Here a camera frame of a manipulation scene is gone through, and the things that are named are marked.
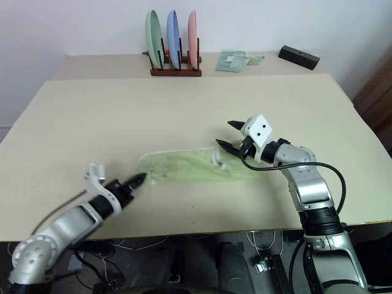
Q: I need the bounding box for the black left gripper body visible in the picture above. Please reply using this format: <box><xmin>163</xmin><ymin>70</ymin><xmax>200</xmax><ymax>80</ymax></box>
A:
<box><xmin>105</xmin><ymin>179</ymin><xmax>135</xmax><ymax>208</ymax></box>

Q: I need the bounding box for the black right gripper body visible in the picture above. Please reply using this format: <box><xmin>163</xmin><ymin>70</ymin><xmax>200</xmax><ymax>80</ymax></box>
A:
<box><xmin>240</xmin><ymin>136</ymin><xmax>261</xmax><ymax>159</ymax></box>

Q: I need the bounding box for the light green towel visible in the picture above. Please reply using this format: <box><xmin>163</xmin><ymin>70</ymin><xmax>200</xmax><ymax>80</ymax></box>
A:
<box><xmin>136</xmin><ymin>139</ymin><xmax>265</xmax><ymax>186</ymax></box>

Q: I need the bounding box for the folded teal cloth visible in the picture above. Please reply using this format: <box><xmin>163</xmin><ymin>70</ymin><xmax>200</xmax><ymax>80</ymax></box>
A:
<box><xmin>216</xmin><ymin>49</ymin><xmax>249</xmax><ymax>74</ymax></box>

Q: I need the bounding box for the brown wooden plate rack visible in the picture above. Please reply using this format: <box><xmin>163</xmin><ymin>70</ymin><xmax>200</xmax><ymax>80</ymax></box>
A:
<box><xmin>141</xmin><ymin>36</ymin><xmax>203</xmax><ymax>77</ymax></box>

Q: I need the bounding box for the black rectangular box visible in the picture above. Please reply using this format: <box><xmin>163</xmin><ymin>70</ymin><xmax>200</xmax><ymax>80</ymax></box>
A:
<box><xmin>277</xmin><ymin>45</ymin><xmax>321</xmax><ymax>71</ymax></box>

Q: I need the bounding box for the pink plate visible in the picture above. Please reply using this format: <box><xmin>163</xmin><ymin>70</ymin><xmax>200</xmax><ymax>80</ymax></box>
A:
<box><xmin>187</xmin><ymin>10</ymin><xmax>199</xmax><ymax>70</ymax></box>

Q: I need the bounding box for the blue plate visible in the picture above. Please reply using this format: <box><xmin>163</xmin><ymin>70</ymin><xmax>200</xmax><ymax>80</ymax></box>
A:
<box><xmin>167</xmin><ymin>9</ymin><xmax>181</xmax><ymax>70</ymax></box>

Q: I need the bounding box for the small metal clamp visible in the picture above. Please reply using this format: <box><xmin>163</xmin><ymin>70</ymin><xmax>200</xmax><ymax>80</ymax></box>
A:
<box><xmin>255</xmin><ymin>258</ymin><xmax>273</xmax><ymax>273</ymax></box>

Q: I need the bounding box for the dark rounded shape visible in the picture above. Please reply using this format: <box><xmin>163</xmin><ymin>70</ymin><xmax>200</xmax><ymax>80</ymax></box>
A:
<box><xmin>219</xmin><ymin>241</ymin><xmax>255</xmax><ymax>294</ymax></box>

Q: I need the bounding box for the mint green plate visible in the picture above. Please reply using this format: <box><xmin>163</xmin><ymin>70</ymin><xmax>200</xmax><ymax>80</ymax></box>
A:
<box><xmin>145</xmin><ymin>9</ymin><xmax>163</xmax><ymax>70</ymax></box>

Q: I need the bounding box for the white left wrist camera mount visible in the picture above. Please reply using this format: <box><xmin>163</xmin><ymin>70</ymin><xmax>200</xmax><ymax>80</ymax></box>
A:
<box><xmin>84</xmin><ymin>163</ymin><xmax>123</xmax><ymax>214</ymax></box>

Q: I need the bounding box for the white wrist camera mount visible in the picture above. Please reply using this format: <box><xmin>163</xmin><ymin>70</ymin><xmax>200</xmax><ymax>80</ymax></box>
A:
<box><xmin>240</xmin><ymin>115</ymin><xmax>273</xmax><ymax>163</ymax></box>
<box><xmin>84</xmin><ymin>163</ymin><xmax>123</xmax><ymax>214</ymax></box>

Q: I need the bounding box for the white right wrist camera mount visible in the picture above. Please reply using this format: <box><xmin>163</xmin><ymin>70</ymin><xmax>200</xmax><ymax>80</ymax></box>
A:
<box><xmin>240</xmin><ymin>115</ymin><xmax>273</xmax><ymax>163</ymax></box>

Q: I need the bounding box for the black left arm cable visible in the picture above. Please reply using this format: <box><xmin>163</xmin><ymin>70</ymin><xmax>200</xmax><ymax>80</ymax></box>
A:
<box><xmin>32</xmin><ymin>189</ymin><xmax>89</xmax><ymax>235</ymax></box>

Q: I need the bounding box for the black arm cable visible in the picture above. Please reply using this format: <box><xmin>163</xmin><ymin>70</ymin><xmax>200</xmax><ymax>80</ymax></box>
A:
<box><xmin>32</xmin><ymin>189</ymin><xmax>89</xmax><ymax>235</ymax></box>
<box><xmin>241</xmin><ymin>149</ymin><xmax>347</xmax><ymax>218</ymax></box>

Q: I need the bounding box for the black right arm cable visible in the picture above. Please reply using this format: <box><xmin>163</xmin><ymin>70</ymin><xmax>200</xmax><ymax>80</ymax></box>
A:
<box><xmin>241</xmin><ymin>149</ymin><xmax>347</xmax><ymax>218</ymax></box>

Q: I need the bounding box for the white thin cable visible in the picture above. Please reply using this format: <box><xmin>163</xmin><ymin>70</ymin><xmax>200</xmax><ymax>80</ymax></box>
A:
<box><xmin>246</xmin><ymin>231</ymin><xmax>276</xmax><ymax>255</ymax></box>

